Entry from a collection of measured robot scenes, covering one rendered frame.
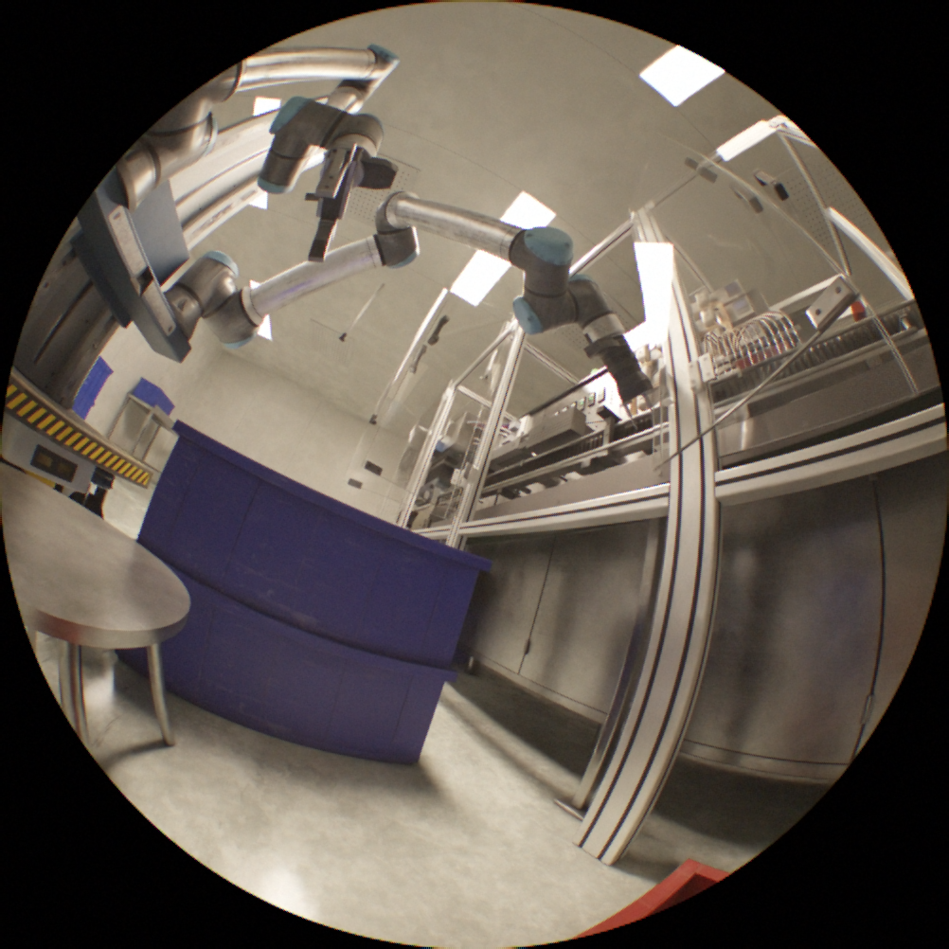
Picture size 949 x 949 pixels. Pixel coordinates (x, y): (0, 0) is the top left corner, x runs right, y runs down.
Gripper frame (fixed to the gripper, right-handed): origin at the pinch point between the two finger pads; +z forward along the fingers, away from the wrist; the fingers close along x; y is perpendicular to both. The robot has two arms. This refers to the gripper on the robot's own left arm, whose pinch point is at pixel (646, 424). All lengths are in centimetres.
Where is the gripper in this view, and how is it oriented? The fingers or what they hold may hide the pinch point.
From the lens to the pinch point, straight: 72.1
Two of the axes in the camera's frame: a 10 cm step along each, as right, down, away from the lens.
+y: 7.8, -3.3, 5.2
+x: -4.7, 2.4, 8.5
